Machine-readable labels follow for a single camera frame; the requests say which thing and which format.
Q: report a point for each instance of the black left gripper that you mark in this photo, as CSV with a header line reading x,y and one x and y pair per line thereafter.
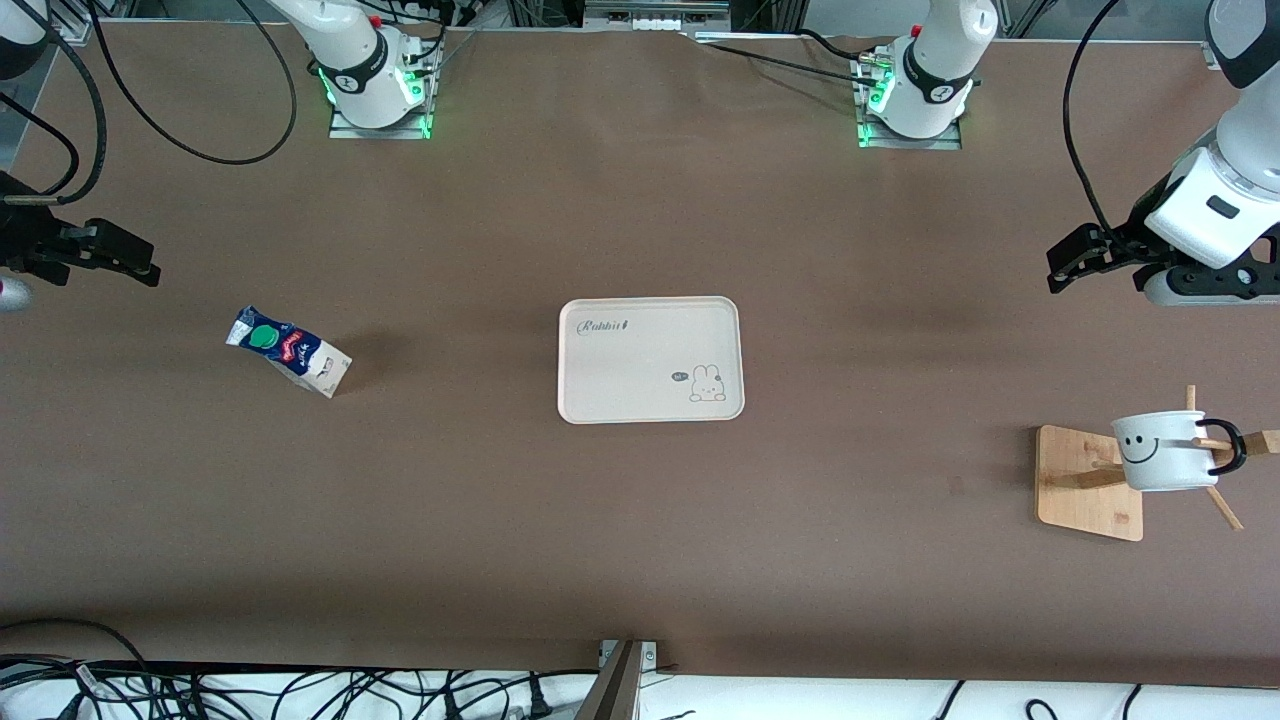
x,y
1128,240

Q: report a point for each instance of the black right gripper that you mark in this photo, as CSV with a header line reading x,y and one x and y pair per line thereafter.
x,y
20,240

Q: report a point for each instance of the white smiley face cup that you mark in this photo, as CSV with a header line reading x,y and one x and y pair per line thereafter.
x,y
1160,450

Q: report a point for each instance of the blue white milk carton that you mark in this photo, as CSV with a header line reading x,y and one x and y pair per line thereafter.
x,y
300,355

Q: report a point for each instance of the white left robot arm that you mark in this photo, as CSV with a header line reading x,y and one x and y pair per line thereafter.
x,y
935,70

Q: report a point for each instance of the beige rabbit print tray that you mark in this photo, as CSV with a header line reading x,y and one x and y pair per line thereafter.
x,y
640,370

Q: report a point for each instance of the aluminium corner profile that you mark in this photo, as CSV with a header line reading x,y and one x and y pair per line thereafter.
x,y
70,35

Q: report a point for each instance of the wooden mug stand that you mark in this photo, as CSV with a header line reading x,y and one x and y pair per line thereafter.
x,y
1080,490

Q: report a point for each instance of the brown table cover mat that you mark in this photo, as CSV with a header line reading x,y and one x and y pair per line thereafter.
x,y
640,550

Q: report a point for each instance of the grey metal pole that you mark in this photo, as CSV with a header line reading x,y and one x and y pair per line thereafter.
x,y
615,690

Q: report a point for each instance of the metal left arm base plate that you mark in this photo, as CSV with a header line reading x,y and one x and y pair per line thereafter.
x,y
910,143

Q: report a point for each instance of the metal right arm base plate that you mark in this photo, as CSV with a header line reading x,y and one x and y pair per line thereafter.
x,y
380,132

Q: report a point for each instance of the aluminium frame rail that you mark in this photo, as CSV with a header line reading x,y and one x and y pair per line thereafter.
x,y
655,12

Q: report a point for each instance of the small metal bracket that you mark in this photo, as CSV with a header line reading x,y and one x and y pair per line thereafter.
x,y
650,655

